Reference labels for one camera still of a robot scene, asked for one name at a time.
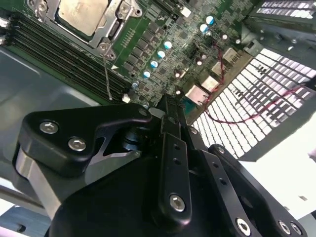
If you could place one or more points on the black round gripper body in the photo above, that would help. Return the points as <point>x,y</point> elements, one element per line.
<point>111,202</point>

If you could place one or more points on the silver square CPU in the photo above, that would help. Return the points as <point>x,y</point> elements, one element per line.
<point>81,14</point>

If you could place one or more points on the metal socket cover frame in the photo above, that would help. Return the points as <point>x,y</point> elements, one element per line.
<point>107,26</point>

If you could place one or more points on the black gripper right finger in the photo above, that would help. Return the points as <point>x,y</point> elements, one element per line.
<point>229,197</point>

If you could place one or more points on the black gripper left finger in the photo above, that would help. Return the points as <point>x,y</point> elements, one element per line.
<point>61,138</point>

